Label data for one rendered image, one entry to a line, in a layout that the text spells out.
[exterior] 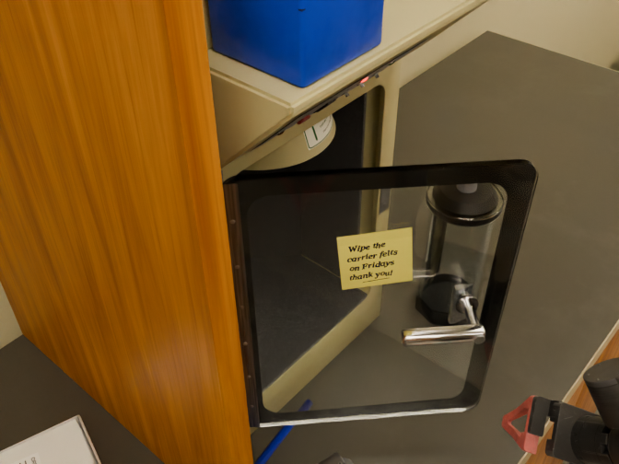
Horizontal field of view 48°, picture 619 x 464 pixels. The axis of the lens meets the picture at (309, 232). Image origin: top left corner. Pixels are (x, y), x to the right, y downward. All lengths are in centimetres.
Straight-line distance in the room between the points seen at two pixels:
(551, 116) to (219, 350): 119
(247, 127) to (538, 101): 123
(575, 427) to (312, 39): 59
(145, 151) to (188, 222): 6
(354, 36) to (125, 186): 22
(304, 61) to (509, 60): 140
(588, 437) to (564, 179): 70
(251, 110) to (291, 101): 4
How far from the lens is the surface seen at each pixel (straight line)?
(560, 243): 131
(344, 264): 71
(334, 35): 53
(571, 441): 91
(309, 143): 78
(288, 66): 52
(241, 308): 75
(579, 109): 172
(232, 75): 55
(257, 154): 69
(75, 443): 98
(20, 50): 63
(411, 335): 74
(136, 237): 61
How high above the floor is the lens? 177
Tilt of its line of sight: 41 degrees down
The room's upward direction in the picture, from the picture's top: straight up
